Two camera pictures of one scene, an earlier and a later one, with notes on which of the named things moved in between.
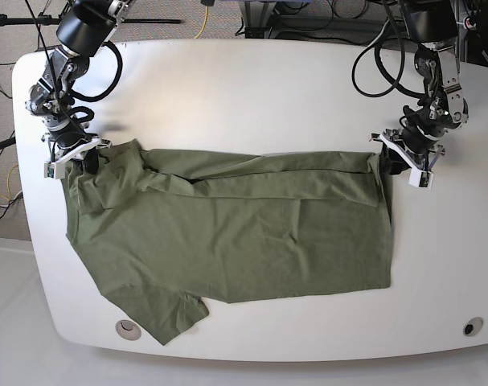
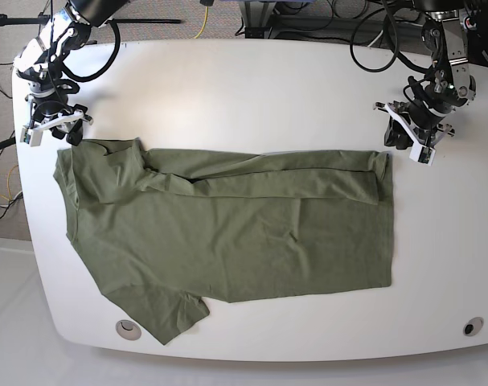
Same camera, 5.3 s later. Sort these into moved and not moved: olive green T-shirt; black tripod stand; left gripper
Moved: left gripper
Not moved: black tripod stand; olive green T-shirt
